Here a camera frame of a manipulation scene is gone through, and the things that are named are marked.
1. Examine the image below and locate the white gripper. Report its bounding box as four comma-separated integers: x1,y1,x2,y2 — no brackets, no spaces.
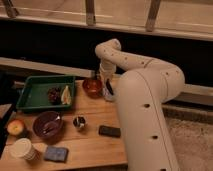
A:
99,62,116,102

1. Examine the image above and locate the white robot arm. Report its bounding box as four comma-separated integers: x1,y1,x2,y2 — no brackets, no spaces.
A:
95,39,185,171

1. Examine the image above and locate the red bowl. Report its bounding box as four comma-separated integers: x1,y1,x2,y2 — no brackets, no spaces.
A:
82,78,102,98

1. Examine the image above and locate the purple bowl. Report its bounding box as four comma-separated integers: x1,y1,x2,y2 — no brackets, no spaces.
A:
33,111,63,140

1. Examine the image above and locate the black rectangular block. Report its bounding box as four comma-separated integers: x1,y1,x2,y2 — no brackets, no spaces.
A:
98,125,121,138

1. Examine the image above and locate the small metal cup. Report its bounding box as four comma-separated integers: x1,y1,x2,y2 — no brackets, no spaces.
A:
73,116,86,131

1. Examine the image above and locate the yellow green wedge toy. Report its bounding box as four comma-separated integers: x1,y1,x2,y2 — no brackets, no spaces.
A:
61,85,71,105

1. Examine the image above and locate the dark grape bunch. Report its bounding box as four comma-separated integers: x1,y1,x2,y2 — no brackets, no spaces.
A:
47,87,61,105

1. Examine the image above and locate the green plastic tray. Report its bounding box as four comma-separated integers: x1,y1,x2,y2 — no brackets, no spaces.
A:
16,75,75,113

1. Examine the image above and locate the blue sponge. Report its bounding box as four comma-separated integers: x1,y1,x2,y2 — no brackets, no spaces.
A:
44,146,69,162

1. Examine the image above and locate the red yellow apple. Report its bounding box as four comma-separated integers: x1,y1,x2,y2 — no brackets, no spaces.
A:
7,119,25,136

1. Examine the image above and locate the white paper cup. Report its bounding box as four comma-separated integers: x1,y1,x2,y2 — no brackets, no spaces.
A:
9,138,37,160

